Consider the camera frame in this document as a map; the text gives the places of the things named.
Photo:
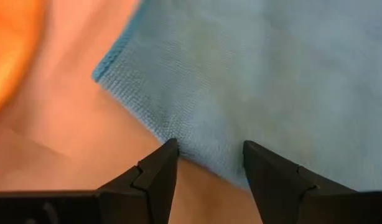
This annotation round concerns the teal microfiber towel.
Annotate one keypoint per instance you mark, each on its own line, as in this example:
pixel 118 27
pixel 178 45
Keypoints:
pixel 256 77

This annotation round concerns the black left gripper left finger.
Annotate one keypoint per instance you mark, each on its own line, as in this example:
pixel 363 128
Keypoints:
pixel 160 174

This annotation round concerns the orange microfiber towel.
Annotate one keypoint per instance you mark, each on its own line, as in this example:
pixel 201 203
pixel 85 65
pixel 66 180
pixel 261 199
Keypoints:
pixel 10 46

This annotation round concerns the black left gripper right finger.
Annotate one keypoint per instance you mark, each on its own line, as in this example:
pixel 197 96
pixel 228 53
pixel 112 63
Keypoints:
pixel 272 177

